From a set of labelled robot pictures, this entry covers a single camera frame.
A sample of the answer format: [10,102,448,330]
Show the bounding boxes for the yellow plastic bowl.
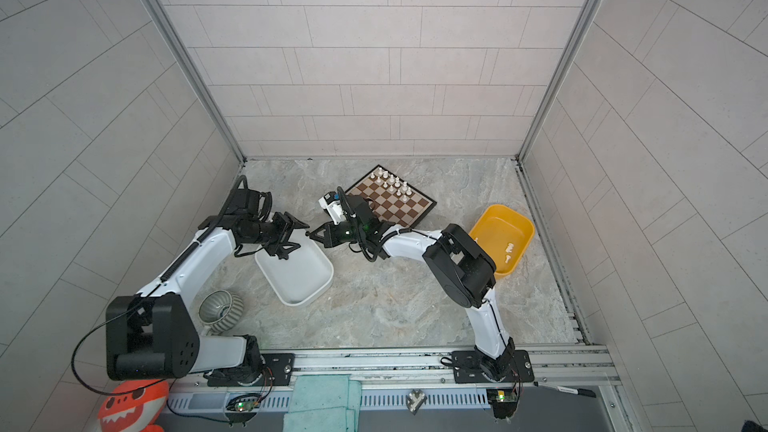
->
[469,204,535,279]

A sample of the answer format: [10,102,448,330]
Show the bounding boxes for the striped grey cup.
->
[198,290,244,335]

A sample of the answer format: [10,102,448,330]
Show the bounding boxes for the green cloth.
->
[283,375,363,432]

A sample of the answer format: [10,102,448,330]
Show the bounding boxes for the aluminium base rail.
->
[167,344,619,388]

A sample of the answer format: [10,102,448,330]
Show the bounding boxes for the white plastic tray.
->
[255,230,334,307]

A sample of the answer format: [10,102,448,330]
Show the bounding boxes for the folding chess board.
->
[346,165,437,227]

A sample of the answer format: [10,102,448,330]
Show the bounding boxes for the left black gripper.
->
[245,209,312,256]

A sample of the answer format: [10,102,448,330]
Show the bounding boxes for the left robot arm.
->
[105,175,307,385]

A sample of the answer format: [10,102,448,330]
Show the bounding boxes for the red shark plush toy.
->
[97,380,169,432]

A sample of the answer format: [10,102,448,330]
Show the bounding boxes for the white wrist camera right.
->
[318,191,347,225]

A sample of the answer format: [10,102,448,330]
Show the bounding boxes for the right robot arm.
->
[317,187,535,384]

